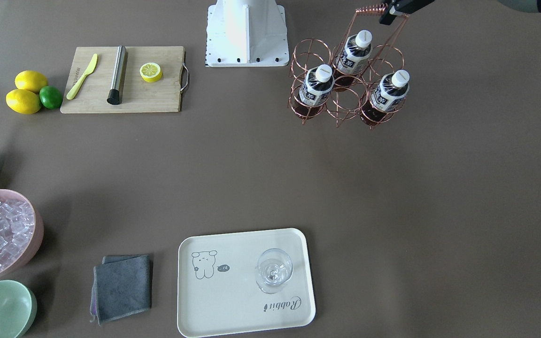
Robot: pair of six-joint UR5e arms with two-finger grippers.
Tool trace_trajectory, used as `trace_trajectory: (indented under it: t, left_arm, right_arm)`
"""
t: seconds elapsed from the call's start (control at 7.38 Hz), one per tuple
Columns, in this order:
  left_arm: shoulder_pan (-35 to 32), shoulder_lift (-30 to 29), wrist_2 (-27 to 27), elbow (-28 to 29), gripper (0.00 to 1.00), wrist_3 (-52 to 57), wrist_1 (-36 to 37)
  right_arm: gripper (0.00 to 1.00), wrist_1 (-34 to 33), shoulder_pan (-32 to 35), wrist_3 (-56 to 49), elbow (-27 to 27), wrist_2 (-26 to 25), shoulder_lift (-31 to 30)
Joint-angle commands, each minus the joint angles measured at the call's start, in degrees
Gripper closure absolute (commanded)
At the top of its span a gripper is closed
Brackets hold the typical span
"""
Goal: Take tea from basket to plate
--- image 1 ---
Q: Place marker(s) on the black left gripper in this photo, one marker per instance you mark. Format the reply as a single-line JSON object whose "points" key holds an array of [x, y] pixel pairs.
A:
{"points": [[403, 8]]}

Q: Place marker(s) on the copper wire bottle basket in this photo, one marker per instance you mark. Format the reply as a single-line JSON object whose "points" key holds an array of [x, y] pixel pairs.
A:
{"points": [[385, 57]]}

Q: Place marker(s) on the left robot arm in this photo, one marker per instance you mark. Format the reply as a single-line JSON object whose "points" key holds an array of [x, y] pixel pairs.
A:
{"points": [[524, 6]]}

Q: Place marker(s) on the tea bottle rear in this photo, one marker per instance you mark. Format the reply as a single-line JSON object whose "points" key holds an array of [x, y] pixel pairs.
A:
{"points": [[353, 58]]}

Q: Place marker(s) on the tea bottle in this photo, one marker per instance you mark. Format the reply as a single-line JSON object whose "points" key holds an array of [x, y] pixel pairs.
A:
{"points": [[353, 58], [314, 92]]}

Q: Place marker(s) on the tea bottle side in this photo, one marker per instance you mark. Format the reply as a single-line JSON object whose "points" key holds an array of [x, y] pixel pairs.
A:
{"points": [[386, 98]]}

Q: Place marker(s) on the tea bottle front middle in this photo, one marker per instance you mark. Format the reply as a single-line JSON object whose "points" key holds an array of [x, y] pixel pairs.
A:
{"points": [[314, 92]]}

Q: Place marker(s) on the bamboo cutting board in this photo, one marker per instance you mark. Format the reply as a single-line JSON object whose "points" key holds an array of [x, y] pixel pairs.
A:
{"points": [[138, 96]]}

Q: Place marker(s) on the half lemon slice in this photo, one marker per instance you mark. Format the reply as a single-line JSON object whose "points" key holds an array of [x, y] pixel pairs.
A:
{"points": [[150, 72]]}

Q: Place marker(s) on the clear wine glass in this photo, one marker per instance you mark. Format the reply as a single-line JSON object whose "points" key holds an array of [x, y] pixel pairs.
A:
{"points": [[273, 270]]}

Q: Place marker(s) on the steel muddler black tip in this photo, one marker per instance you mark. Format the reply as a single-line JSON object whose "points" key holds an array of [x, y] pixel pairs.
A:
{"points": [[116, 88]]}

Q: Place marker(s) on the cream rabbit tray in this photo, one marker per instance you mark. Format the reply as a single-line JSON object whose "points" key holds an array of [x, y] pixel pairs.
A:
{"points": [[217, 289]]}

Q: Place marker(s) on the yellow plastic knife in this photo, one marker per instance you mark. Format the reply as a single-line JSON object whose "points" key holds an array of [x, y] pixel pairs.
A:
{"points": [[79, 83]]}

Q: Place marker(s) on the green lime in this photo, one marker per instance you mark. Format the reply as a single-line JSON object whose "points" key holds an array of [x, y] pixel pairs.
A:
{"points": [[50, 97]]}

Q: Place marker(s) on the whole yellow lemon upper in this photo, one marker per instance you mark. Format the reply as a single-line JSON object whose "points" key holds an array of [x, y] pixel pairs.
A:
{"points": [[31, 80]]}

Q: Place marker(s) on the whole yellow lemon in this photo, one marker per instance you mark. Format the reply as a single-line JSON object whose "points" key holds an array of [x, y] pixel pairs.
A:
{"points": [[31, 80], [23, 101]]}

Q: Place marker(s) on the whole yellow lemon lower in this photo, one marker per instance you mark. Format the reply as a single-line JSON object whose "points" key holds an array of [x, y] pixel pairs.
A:
{"points": [[23, 101]]}

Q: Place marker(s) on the grey folded cloth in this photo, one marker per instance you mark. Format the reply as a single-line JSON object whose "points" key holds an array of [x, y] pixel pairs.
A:
{"points": [[121, 287]]}

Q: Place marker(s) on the pink bowl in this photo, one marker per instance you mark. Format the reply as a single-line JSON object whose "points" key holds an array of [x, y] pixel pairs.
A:
{"points": [[37, 238]]}

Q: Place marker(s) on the mint green bowl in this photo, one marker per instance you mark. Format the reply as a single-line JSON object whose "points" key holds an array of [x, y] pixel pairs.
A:
{"points": [[18, 307]]}

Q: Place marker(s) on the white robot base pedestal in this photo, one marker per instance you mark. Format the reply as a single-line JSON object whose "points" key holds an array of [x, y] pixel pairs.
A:
{"points": [[246, 33]]}

